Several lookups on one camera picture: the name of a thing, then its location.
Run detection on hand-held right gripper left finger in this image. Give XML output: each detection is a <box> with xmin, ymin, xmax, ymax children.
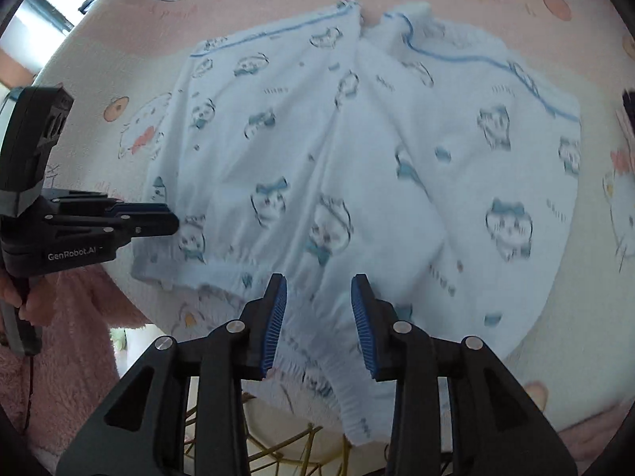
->
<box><xmin>56</xmin><ymin>274</ymin><xmax>289</xmax><ymax>476</ymax></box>

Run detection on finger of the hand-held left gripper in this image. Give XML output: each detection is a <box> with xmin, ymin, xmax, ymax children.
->
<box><xmin>44</xmin><ymin>189</ymin><xmax>167</xmax><ymax>219</ymax></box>
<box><xmin>44</xmin><ymin>213</ymin><xmax>180</xmax><ymax>250</ymax></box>

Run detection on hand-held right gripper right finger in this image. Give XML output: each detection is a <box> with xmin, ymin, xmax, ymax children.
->
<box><xmin>350</xmin><ymin>274</ymin><xmax>579</xmax><ymax>476</ymax></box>

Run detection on white cat print pants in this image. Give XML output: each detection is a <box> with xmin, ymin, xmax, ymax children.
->
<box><xmin>130</xmin><ymin>0</ymin><xmax>582</xmax><ymax>449</ymax></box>

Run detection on person's left hand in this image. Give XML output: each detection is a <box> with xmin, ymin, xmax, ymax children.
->
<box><xmin>0</xmin><ymin>273</ymin><xmax>51</xmax><ymax>328</ymax></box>

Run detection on pink cat printed blanket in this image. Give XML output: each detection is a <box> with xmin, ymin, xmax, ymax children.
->
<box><xmin>30</xmin><ymin>0</ymin><xmax>635</xmax><ymax>457</ymax></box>

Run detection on gold wire frame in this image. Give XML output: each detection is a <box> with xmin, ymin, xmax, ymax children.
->
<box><xmin>183</xmin><ymin>397</ymin><xmax>359</xmax><ymax>473</ymax></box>

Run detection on black cable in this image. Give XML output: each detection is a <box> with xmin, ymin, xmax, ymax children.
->
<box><xmin>22</xmin><ymin>354</ymin><xmax>37</xmax><ymax>432</ymax></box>

